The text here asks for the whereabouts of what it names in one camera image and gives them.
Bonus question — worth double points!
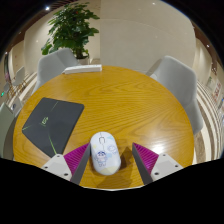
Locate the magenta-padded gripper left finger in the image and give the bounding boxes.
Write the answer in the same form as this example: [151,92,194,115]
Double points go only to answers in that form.
[41,142,92,186]

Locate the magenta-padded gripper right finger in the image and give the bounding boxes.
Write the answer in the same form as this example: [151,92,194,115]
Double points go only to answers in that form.
[131,142,184,186]

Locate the white cartoon-print computer mouse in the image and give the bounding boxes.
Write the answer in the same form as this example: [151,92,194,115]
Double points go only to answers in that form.
[89,131,122,177]

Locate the black mouse pad green lines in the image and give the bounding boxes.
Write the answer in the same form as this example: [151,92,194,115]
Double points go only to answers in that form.
[21,97,86,159]

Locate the grey-green upholstered armchair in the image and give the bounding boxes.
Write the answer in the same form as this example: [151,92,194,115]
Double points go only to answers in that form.
[0,101,24,160]

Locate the light grey shell chair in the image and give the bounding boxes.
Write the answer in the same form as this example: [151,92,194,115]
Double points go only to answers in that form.
[145,55,205,136]
[32,47,81,96]

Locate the white power strip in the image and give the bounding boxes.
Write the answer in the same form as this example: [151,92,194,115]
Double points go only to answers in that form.
[62,64,103,75]

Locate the small white lounge chair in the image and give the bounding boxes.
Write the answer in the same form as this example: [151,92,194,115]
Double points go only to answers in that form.
[11,65,27,89]

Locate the green leafy potted plant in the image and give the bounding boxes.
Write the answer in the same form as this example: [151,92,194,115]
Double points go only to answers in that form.
[40,2,101,66]

